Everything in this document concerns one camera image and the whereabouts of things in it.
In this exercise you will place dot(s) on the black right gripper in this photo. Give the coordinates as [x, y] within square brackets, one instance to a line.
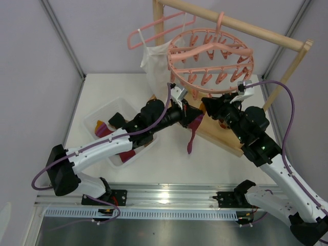
[218, 109]

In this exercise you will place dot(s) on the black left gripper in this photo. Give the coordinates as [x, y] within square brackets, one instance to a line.
[185, 115]

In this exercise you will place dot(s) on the beige argyle sock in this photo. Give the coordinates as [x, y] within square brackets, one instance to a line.
[223, 124]

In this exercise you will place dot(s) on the pink round clip hanger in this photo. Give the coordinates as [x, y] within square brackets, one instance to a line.
[209, 60]

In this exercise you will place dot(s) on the white plastic basket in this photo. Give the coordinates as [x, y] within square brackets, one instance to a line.
[106, 120]

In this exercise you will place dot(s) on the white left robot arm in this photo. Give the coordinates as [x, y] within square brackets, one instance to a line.
[65, 166]

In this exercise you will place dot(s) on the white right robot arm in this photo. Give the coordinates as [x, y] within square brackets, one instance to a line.
[305, 212]

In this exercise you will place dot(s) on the pink clothes hanger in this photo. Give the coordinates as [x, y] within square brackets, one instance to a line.
[159, 29]

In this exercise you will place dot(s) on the wooden clothes rack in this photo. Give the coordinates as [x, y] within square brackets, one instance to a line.
[209, 129]

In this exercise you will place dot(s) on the white camisole top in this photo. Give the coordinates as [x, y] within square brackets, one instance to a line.
[155, 65]

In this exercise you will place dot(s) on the magenta striped sock yellow cuff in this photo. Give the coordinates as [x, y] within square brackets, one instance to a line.
[115, 122]

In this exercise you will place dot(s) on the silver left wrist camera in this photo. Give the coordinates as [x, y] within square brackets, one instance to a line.
[178, 92]

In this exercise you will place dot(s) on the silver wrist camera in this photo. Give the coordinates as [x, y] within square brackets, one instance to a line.
[245, 90]
[178, 92]

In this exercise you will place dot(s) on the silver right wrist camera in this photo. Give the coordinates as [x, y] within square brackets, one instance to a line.
[245, 90]

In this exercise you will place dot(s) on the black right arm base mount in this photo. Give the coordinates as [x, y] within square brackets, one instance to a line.
[230, 200]

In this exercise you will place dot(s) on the aluminium mounting rail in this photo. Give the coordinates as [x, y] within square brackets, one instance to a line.
[149, 196]

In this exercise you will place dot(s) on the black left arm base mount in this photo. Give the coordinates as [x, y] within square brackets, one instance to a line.
[118, 198]

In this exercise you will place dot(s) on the white slotted cable duct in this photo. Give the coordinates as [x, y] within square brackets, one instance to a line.
[213, 214]

